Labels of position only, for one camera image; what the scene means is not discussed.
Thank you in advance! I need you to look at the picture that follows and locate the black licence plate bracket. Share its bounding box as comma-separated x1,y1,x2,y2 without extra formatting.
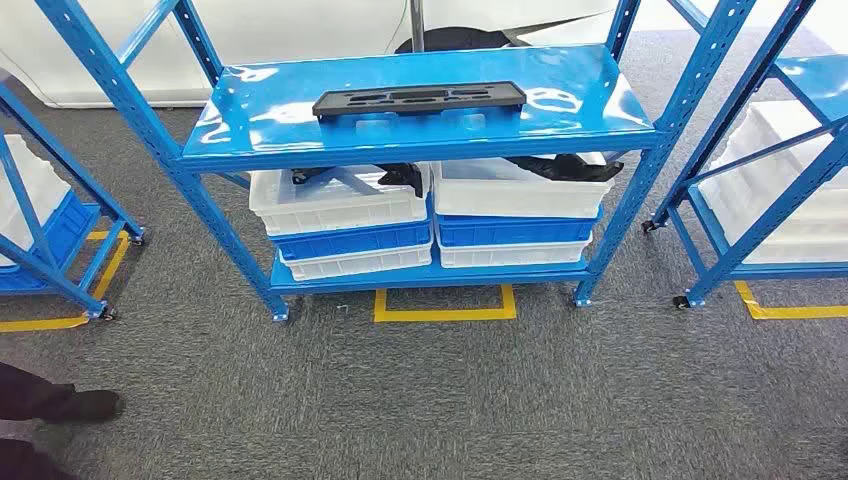
311,80,529,123

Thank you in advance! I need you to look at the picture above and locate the white car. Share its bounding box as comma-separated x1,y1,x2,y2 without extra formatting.
0,0,621,111

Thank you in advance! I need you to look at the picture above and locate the chrome stanchion pole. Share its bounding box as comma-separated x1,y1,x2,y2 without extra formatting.
408,0,427,54

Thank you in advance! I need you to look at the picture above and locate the blue plastic crate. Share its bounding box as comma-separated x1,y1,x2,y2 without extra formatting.
270,218,436,262
435,206,604,250
0,190,102,294

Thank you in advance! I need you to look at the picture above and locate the yellow floor tape marking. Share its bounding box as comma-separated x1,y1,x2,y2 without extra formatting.
733,280,848,322
373,284,518,325
0,229,132,334

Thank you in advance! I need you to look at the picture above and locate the blue metal shelf rack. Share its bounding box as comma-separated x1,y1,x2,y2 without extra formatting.
641,0,848,311
34,0,758,324
0,69,147,323

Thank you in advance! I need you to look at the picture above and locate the white plastic crate stack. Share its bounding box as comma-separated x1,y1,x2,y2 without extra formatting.
0,134,73,269
696,99,848,266

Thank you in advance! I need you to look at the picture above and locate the black plastic car part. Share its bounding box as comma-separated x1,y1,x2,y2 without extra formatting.
504,153,625,184
290,162,427,199

